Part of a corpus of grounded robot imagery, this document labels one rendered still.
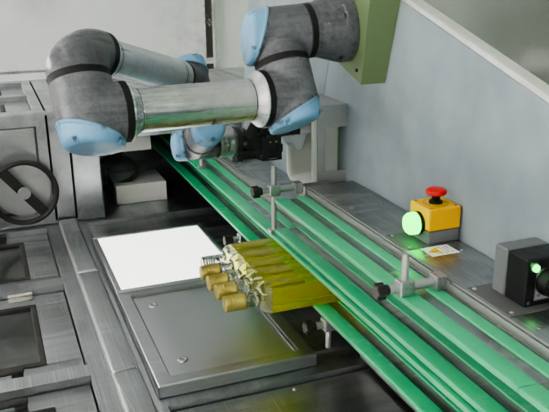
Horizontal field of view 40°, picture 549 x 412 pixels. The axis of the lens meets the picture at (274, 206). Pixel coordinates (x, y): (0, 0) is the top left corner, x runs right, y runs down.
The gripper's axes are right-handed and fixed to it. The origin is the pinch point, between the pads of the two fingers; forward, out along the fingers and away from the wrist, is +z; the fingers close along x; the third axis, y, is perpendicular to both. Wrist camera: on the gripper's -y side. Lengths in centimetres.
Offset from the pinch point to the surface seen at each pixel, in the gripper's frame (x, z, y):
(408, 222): 58, -5, 7
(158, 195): -82, -22, 39
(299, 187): 15.2, -8.8, 11.4
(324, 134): 11.0, -0.3, 0.1
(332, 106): 11.0, 1.7, -6.6
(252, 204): -9.6, -12.0, 22.5
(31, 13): -345, -42, -12
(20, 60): -346, -52, 17
